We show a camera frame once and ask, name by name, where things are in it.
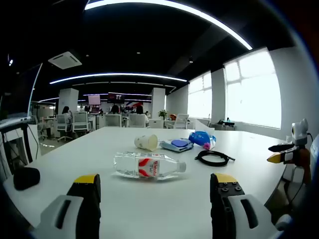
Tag row of white office chairs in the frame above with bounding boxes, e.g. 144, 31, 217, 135
34, 111, 190, 143

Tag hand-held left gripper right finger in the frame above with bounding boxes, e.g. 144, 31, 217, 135
210, 173, 285, 239

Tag white office chair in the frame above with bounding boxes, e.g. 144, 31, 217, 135
284, 163, 304, 182

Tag blue wet wipes pack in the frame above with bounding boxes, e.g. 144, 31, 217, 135
159, 138, 194, 152

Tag ceiling air conditioner unit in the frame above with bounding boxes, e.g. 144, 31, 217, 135
48, 51, 83, 70

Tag dark wall screen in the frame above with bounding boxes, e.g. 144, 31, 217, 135
107, 92, 125, 104

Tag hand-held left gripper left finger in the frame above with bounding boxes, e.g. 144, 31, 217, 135
31, 173, 102, 239

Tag side desk black legs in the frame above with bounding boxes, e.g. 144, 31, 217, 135
0, 116, 42, 180

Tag black pouch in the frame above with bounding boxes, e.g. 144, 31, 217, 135
13, 167, 41, 191

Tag large dark screen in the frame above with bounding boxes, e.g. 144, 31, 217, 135
0, 63, 43, 122

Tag pink wall screen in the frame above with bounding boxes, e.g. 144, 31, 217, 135
88, 95, 102, 106

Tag clear plastic water bottle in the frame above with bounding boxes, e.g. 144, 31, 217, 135
113, 151, 187, 181

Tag ceiling light strip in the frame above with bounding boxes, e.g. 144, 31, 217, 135
49, 73, 187, 85

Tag smaller bright window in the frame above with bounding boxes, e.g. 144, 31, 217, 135
188, 71, 212, 120

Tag long curved ceiling light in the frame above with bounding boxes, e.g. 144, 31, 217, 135
84, 0, 254, 50

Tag blue tissue pack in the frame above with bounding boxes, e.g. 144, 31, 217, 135
188, 119, 217, 151

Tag white paper cup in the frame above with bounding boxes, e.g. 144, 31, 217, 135
134, 134, 159, 152

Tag large bright window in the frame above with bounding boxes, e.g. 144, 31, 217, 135
224, 47, 282, 129

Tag white tabletop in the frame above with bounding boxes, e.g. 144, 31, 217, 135
2, 126, 291, 239

